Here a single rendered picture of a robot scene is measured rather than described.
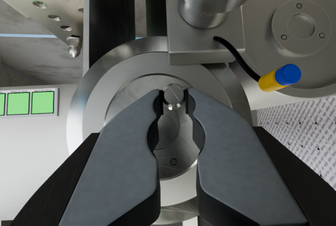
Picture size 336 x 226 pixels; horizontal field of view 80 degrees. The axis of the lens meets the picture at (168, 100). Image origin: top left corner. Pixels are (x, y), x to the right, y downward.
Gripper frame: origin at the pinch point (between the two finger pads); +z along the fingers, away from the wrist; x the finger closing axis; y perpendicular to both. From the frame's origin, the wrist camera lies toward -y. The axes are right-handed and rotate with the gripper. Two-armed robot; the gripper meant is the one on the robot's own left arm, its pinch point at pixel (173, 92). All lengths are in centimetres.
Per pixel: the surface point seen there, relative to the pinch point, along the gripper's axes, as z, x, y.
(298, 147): 8.6, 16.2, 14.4
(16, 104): 30, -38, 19
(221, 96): 2.5, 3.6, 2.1
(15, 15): 226, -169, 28
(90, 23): 8.3, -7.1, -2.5
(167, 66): 4.1, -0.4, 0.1
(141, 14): 235, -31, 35
